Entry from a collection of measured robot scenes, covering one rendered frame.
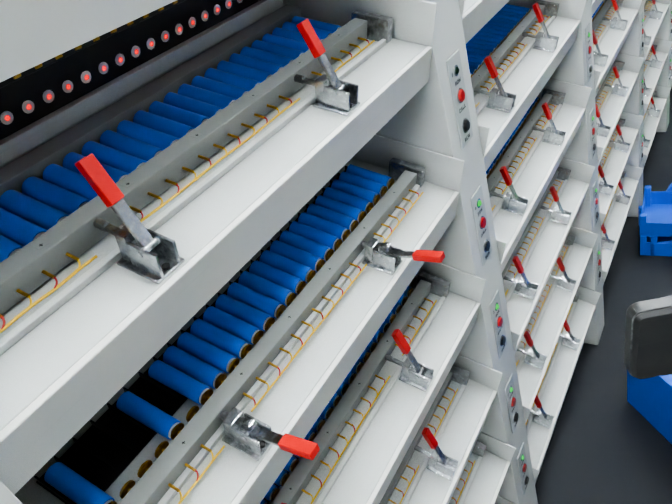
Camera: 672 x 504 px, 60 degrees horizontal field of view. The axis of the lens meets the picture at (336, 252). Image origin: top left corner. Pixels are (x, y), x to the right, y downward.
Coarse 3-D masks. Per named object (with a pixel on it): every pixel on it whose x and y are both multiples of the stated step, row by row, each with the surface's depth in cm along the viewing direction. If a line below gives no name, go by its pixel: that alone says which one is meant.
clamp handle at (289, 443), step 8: (248, 432) 51; (256, 432) 51; (264, 432) 51; (272, 432) 50; (264, 440) 50; (272, 440) 50; (280, 440) 49; (288, 440) 49; (296, 440) 48; (304, 440) 48; (280, 448) 49; (288, 448) 48; (296, 448) 48; (304, 448) 48; (312, 448) 47; (304, 456) 48; (312, 456) 47
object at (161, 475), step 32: (416, 192) 78; (384, 224) 73; (352, 256) 68; (320, 288) 63; (288, 320) 60; (256, 352) 57; (288, 352) 59; (224, 384) 54; (192, 448) 50; (160, 480) 48
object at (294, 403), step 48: (384, 144) 82; (432, 192) 80; (432, 240) 76; (384, 288) 67; (336, 336) 62; (288, 384) 57; (336, 384) 61; (288, 432) 53; (192, 480) 50; (240, 480) 50
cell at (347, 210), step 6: (318, 198) 76; (324, 198) 76; (330, 198) 76; (318, 204) 76; (324, 204) 76; (330, 204) 75; (336, 204) 75; (342, 204) 75; (336, 210) 75; (342, 210) 74; (348, 210) 74; (354, 210) 74; (360, 210) 74; (354, 216) 74
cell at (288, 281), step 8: (256, 264) 67; (264, 264) 67; (256, 272) 67; (264, 272) 66; (272, 272) 66; (280, 272) 66; (272, 280) 66; (280, 280) 65; (288, 280) 65; (296, 280) 65; (288, 288) 65; (296, 288) 65
